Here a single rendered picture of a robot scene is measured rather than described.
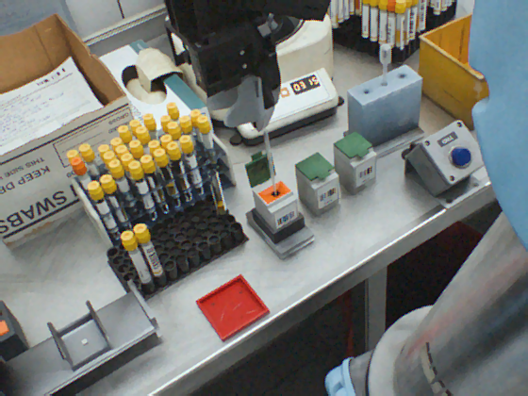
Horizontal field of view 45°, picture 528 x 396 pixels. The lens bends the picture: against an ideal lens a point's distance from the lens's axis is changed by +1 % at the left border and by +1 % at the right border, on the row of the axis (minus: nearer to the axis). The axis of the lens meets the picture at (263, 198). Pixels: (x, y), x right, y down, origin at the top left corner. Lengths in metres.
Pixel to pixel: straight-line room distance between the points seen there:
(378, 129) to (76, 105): 0.48
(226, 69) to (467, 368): 0.40
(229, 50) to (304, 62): 0.41
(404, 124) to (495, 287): 0.74
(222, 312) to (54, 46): 0.57
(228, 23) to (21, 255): 0.49
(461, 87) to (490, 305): 0.75
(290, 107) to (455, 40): 0.28
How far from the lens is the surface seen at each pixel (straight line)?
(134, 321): 0.78
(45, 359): 0.79
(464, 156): 0.87
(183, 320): 0.81
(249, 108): 0.67
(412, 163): 0.90
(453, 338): 0.30
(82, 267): 0.90
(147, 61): 1.06
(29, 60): 1.15
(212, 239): 0.85
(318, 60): 1.02
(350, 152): 0.87
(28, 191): 0.93
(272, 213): 0.80
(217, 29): 0.62
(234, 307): 0.80
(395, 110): 0.94
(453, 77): 0.99
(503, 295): 0.24
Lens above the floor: 1.54
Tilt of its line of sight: 47 degrees down
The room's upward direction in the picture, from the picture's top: 10 degrees counter-clockwise
